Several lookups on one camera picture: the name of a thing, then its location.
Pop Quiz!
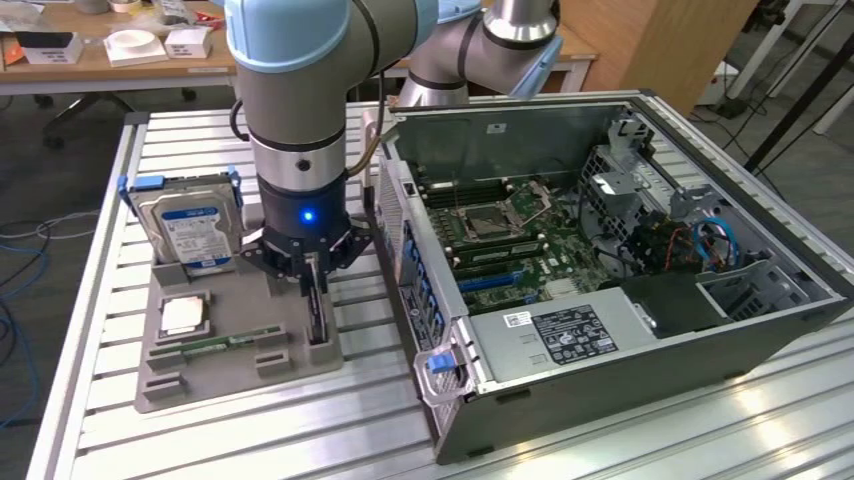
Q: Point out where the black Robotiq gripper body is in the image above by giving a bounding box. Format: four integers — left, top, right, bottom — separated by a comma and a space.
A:
258, 174, 354, 255

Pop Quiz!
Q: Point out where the Nvidia graphics card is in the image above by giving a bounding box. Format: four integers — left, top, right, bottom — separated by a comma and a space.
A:
301, 253, 331, 347

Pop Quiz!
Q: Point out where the grey printed parts rack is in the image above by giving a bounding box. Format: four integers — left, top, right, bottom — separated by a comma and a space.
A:
133, 201, 347, 415

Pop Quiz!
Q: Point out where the hard disk with blue caddy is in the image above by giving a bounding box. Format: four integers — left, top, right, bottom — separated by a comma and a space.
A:
117, 166, 258, 277

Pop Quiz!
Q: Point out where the silver CPU chip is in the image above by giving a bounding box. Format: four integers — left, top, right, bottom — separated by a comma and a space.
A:
159, 295, 207, 335

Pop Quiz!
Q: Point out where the green RAM stick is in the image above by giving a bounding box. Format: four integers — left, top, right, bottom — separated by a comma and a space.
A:
147, 325, 282, 357
455, 246, 545, 266

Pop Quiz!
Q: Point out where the CPU socket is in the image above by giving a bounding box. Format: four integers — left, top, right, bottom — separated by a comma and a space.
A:
460, 203, 521, 242

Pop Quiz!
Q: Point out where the long black expansion slot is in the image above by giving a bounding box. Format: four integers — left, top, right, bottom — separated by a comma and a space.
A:
454, 263, 526, 281

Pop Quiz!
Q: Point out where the blue expansion slot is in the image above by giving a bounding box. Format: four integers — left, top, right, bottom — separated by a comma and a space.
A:
458, 273, 530, 295

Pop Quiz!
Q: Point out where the metal socket cover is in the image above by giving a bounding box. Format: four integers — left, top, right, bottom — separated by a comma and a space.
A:
504, 178, 561, 227

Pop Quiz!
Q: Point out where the silver power supply unit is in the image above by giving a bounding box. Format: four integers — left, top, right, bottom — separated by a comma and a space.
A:
465, 287, 662, 389

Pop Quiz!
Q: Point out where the green motherboard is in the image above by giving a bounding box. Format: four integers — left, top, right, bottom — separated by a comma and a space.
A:
411, 169, 626, 315

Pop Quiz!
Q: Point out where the white labelled carton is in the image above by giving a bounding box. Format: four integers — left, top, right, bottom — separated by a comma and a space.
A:
163, 27, 215, 60

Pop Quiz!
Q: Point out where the perforated metal disk bay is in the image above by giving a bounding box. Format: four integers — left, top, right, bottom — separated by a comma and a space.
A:
577, 144, 677, 254

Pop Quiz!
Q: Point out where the white square round-hole holder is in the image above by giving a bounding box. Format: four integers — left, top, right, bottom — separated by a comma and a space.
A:
103, 28, 171, 68

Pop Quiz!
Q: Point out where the black office chair base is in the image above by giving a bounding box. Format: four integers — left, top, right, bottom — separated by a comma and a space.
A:
33, 85, 201, 150

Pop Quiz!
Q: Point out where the clear bag with parts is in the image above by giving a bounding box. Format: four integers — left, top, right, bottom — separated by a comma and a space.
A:
151, 0, 202, 26

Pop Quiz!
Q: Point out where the open black PC case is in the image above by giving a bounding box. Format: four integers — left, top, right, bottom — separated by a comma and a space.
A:
359, 88, 854, 466

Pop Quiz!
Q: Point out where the white box with black lid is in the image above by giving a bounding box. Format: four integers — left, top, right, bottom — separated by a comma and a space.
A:
14, 30, 86, 66

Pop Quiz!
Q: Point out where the orange white box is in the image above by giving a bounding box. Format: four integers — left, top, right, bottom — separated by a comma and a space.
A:
0, 37, 27, 72

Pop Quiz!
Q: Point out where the grey metal disk bay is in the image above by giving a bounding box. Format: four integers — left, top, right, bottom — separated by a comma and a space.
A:
693, 259, 813, 324

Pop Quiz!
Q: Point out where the wooden cabinet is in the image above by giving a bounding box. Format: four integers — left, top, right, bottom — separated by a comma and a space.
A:
566, 0, 762, 121

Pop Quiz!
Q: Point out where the black stand pole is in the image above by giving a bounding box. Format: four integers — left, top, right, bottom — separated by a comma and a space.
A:
742, 27, 854, 174

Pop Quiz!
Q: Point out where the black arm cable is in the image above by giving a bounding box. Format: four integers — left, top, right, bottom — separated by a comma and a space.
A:
345, 69, 393, 179
229, 98, 255, 145

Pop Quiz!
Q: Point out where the grey floor cable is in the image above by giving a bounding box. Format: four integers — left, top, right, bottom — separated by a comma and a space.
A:
0, 208, 102, 242

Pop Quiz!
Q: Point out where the blue floor cable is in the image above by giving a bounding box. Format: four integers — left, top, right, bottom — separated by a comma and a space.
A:
0, 238, 54, 432

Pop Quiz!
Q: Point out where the wooden desk with white frame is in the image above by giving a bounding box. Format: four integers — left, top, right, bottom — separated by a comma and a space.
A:
0, 0, 601, 109

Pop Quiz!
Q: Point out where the red black wire bundle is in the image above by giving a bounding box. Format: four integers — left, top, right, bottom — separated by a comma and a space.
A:
664, 227, 700, 274

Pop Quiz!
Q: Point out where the blue SATA wire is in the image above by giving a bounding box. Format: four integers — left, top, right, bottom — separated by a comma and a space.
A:
690, 216, 744, 269

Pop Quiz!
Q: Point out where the white desk frame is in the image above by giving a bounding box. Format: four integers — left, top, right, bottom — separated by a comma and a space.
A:
724, 0, 854, 136

